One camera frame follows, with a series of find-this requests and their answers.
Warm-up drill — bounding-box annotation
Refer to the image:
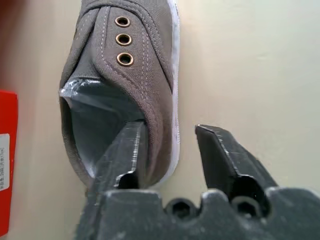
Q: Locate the grey canvas shoe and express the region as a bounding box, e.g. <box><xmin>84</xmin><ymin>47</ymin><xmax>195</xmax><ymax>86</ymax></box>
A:
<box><xmin>58</xmin><ymin>0</ymin><xmax>181</xmax><ymax>190</ymax></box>

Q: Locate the red shoebox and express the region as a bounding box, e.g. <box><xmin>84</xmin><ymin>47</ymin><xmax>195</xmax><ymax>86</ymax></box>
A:
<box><xmin>0</xmin><ymin>87</ymin><xmax>19</xmax><ymax>202</ymax></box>

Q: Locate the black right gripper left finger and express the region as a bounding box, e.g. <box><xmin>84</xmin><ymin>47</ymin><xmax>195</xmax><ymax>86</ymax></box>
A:
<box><xmin>86</xmin><ymin>120</ymin><xmax>148</xmax><ymax>198</ymax></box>

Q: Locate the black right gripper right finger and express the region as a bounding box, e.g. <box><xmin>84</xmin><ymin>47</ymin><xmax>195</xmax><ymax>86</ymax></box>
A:
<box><xmin>194</xmin><ymin>124</ymin><xmax>280</xmax><ymax>201</ymax></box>

